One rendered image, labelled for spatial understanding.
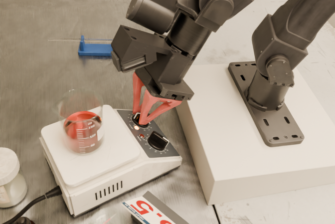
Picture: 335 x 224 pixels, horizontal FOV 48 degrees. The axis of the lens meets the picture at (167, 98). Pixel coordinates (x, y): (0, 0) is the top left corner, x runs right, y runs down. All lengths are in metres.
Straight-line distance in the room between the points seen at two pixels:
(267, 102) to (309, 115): 0.09
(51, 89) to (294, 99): 0.48
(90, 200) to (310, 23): 0.41
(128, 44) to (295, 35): 0.24
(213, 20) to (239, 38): 0.45
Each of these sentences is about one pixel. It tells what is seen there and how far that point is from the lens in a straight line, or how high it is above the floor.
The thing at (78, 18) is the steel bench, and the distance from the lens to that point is 1.00.
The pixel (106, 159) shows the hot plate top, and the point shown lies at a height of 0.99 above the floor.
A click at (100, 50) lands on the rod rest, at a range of 0.87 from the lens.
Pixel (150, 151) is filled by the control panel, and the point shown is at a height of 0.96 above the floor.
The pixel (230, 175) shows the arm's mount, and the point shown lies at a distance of 0.58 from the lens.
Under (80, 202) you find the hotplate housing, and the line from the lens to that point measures 0.58.
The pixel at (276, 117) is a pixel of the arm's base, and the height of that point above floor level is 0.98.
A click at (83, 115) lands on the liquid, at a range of 0.57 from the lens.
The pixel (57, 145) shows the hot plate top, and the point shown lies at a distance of 0.59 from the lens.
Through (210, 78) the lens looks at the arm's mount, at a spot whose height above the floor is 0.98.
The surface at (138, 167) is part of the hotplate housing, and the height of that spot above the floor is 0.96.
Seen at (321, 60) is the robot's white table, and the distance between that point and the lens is 0.97.
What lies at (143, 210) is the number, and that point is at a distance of 0.59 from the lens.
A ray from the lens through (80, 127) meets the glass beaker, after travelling 0.52.
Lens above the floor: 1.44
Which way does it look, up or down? 45 degrees down
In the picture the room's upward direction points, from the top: 5 degrees clockwise
